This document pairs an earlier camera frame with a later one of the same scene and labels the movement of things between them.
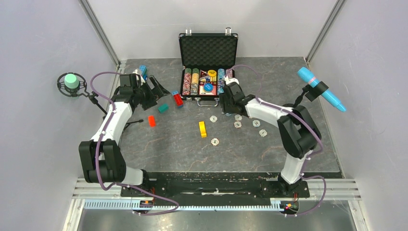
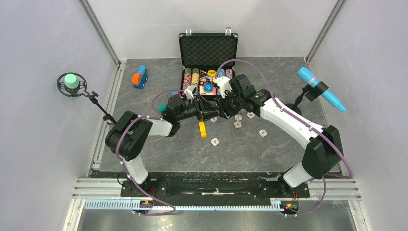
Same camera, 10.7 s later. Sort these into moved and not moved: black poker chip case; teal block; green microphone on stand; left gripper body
Moved: left gripper body
Not moved: teal block; black poker chip case; green microphone on stand
